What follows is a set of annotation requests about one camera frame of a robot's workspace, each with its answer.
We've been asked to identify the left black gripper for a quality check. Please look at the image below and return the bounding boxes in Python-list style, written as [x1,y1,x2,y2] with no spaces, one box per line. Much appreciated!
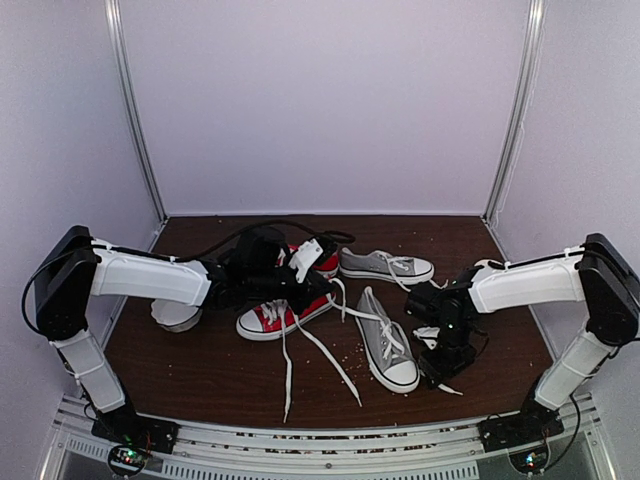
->
[247,263,334,315]

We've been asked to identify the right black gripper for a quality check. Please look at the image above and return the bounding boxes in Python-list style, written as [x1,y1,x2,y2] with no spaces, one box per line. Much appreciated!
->
[419,320,477,391]

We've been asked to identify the grey sneaker with laces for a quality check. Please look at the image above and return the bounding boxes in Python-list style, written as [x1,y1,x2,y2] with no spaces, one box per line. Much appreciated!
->
[330,279,426,394]

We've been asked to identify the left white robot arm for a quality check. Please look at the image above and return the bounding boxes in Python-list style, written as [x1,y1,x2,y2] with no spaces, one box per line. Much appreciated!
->
[21,224,337,444]

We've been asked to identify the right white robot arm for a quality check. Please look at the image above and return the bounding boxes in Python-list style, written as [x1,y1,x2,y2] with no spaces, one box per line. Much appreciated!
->
[405,233,639,442]

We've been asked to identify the front red sneaker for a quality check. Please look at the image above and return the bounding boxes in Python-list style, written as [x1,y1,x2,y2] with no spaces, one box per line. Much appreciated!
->
[236,293,362,423]

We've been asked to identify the red sneaker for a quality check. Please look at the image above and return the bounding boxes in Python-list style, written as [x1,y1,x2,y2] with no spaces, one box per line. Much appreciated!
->
[288,245,339,278]
[236,293,362,423]

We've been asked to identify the back red sneaker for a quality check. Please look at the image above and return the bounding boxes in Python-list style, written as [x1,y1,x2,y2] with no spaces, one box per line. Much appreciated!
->
[288,245,339,278]

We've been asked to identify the grey sneaker at back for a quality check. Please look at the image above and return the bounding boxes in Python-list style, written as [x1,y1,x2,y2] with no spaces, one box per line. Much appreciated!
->
[339,248,435,292]

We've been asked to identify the white fluted bowl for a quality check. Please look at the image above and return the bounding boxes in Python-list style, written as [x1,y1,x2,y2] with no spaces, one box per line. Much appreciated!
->
[151,299,202,333]

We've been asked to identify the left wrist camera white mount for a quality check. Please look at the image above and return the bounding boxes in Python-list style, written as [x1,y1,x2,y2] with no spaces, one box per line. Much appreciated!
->
[288,239,323,284]

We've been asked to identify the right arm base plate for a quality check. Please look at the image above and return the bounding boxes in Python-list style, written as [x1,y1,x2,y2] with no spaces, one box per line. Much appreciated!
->
[478,412,564,452]

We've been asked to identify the front aluminium rail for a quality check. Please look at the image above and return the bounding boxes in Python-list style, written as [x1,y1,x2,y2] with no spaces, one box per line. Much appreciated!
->
[39,394,616,480]

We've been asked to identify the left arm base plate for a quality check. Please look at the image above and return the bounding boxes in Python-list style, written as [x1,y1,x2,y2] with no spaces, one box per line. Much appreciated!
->
[91,416,179,454]

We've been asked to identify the right aluminium frame post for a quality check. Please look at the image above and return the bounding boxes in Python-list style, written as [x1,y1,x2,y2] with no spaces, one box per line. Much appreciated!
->
[483,0,546,227]

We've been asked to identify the aluminium frame post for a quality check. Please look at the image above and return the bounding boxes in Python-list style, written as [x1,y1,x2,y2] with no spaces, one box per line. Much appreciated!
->
[483,0,546,227]
[104,0,168,223]

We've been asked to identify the left aluminium frame post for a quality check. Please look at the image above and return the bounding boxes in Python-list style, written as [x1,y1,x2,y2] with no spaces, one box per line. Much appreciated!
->
[104,0,168,223]

